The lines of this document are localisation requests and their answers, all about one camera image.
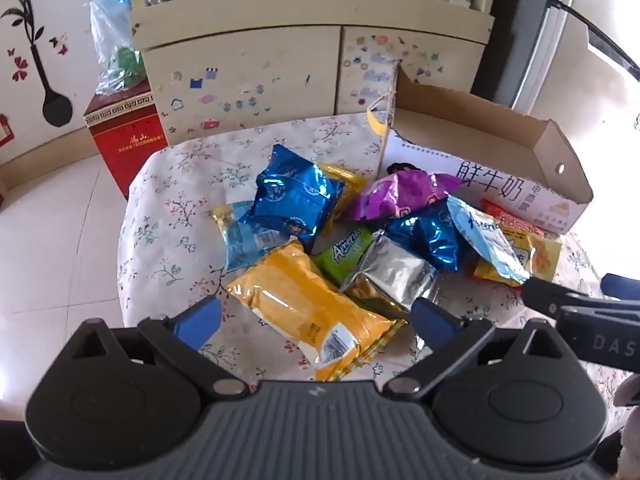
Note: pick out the purple snack packet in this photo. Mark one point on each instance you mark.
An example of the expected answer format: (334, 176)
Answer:
(395, 195)

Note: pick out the green snack packet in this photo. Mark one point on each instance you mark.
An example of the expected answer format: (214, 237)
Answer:
(340, 252)

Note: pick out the light blue yellow snack packet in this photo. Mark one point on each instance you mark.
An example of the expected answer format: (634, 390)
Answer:
(240, 240)

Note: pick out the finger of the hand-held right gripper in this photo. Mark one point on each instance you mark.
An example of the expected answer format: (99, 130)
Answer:
(622, 286)
(545, 296)

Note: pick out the red noodle snack packet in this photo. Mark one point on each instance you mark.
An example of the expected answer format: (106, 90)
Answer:
(510, 217)

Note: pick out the silver foil snack packet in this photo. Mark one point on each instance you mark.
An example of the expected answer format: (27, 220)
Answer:
(390, 270)

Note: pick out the floral tablecloth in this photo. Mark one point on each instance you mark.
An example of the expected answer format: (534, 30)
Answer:
(175, 200)

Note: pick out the small yellow snack packet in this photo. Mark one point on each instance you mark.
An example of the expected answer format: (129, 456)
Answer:
(345, 180)

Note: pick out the clear plastic bag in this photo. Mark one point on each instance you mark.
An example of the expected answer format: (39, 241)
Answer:
(117, 50)

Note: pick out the orange yellow snack packet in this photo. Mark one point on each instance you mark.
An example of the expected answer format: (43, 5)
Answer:
(542, 255)

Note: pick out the red carton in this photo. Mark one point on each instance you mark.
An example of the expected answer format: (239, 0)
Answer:
(125, 135)

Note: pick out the red wall sticker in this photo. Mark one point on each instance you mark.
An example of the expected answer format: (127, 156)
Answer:
(6, 130)

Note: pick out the blue foil snack packet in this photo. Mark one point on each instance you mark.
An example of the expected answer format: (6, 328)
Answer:
(430, 240)
(295, 195)

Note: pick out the beige cabinet with stickers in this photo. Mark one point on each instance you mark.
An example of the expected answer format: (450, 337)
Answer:
(250, 60)

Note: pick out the black vase wall sticker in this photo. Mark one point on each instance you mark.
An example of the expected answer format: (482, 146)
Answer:
(52, 105)

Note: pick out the dark door frame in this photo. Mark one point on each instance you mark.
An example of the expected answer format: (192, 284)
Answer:
(520, 20)

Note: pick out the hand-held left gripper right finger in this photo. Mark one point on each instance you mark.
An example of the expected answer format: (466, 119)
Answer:
(435, 322)

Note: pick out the pale blue white snack packet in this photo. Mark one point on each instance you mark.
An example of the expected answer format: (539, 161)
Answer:
(492, 240)

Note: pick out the cardboard box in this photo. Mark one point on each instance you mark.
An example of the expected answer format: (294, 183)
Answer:
(475, 125)

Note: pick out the large yellow snack packet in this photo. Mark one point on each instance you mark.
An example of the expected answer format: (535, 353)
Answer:
(300, 300)

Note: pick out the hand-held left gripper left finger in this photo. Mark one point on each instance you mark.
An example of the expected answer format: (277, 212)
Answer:
(197, 322)

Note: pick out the person's right hand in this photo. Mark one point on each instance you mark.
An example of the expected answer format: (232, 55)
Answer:
(631, 390)

